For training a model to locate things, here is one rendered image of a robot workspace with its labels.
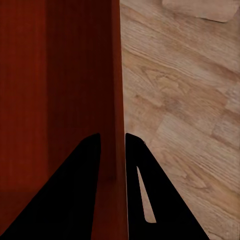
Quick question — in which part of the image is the storage box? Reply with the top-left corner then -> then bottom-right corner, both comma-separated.
0,0 -> 129,240

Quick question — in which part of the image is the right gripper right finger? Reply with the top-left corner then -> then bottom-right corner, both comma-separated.
125,133 -> 210,240

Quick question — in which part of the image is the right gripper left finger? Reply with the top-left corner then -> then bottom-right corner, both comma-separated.
0,133 -> 101,240

